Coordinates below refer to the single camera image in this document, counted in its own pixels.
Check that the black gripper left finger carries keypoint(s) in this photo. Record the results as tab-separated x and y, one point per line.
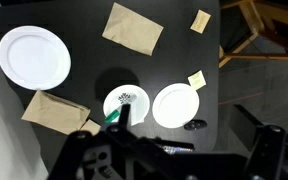
84	155

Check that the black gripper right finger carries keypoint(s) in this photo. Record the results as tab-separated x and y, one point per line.
267	143

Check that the green grey Sharpie marker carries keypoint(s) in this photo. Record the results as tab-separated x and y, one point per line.
124	99

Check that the white bowl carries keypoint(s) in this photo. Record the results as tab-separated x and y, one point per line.
138	109

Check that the long black remote control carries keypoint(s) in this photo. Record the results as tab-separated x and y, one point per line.
173	147

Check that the small black remote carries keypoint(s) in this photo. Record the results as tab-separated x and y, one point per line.
195	124

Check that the small white plate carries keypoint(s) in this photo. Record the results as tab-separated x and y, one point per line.
175	105

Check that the large white plate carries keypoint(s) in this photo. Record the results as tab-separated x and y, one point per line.
34	58

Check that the brown paper napkin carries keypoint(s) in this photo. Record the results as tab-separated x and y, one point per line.
132	30

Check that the wooden chair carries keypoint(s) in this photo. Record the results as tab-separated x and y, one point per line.
260	16

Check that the brown napkin near wall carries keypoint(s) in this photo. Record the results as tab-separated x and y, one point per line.
59	114

